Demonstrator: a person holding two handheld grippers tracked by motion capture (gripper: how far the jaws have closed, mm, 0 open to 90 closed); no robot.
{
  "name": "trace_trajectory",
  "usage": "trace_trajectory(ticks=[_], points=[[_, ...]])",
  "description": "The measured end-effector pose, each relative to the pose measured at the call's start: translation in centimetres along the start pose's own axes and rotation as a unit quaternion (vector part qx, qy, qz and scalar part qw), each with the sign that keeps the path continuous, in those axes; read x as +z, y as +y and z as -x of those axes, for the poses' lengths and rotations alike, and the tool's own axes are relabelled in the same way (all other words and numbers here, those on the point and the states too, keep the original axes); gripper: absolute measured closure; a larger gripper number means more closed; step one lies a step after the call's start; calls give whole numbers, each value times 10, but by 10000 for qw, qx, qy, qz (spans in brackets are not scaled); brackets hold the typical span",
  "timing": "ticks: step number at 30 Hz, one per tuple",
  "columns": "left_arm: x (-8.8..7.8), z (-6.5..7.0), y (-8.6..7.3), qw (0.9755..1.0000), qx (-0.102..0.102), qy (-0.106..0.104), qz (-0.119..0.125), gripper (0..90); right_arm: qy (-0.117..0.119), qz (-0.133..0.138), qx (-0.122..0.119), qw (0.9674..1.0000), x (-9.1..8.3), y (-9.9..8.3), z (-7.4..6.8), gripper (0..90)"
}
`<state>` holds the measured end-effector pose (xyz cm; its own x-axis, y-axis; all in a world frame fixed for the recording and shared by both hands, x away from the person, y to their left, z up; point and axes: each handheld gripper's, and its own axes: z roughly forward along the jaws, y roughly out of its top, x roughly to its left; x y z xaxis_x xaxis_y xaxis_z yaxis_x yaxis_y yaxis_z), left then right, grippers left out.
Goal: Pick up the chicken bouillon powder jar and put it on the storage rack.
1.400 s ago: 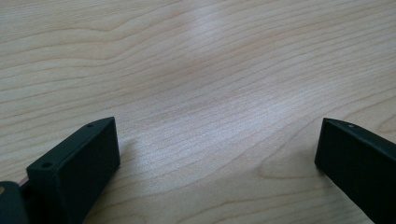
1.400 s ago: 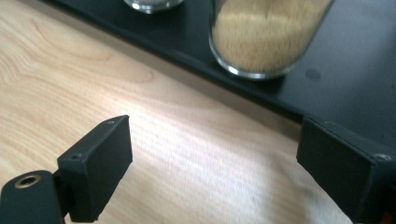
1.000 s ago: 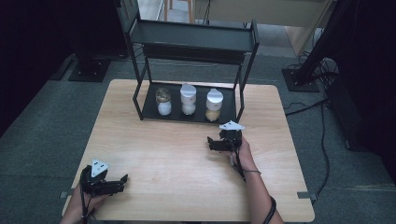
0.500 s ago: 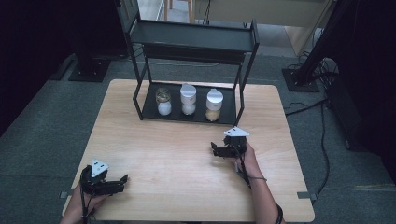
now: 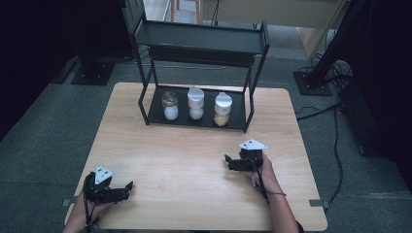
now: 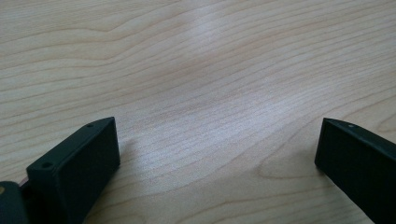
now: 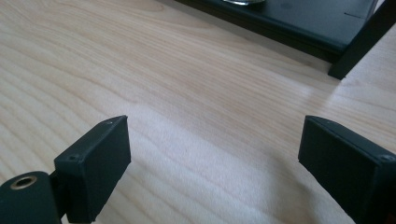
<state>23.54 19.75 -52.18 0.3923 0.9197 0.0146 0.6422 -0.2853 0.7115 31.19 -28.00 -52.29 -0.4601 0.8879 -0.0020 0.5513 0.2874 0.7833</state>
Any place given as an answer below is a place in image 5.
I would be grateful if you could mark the person's right hand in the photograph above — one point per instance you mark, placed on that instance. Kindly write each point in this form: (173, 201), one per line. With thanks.
(268, 178)

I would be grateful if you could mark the dark curtain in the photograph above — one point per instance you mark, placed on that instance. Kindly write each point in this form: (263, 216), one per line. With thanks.
(39, 48)

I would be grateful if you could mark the dark equipment box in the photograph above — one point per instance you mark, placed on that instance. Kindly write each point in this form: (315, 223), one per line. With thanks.
(375, 123)

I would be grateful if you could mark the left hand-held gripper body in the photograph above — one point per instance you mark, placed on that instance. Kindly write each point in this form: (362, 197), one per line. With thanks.
(97, 191)

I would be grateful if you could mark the black metal shelf rack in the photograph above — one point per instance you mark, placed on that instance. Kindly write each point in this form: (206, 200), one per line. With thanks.
(200, 40)

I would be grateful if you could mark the person's left hand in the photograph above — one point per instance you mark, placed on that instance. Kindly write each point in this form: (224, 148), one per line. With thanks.
(87, 212)

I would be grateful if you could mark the white-lidded jar of white powder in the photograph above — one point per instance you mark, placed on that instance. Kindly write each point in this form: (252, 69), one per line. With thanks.
(196, 97)

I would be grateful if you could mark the wooden chair legs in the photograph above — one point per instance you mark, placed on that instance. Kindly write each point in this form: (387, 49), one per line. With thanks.
(184, 8)

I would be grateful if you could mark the black stand base plate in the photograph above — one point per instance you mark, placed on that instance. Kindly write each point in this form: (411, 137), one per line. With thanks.
(312, 84)
(94, 73)

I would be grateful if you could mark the beige wooden board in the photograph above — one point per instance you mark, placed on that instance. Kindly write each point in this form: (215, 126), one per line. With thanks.
(275, 13)

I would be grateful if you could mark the grey table edge bracket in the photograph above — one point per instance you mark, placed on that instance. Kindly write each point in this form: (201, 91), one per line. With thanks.
(67, 202)
(319, 203)

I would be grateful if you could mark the black slanted stand pole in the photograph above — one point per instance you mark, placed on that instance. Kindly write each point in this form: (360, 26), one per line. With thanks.
(336, 39)

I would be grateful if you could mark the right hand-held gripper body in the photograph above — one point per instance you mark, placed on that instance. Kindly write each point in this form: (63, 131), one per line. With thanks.
(252, 155)

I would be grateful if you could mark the white-lidded jar of beige grains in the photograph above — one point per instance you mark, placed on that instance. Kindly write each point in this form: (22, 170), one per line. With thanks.
(223, 103)

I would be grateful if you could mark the clear-lidded jar of white powder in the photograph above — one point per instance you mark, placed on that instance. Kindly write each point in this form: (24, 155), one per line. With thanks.
(170, 112)

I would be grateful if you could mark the thin grey wrist band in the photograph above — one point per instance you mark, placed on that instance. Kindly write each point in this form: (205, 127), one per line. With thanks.
(278, 193)

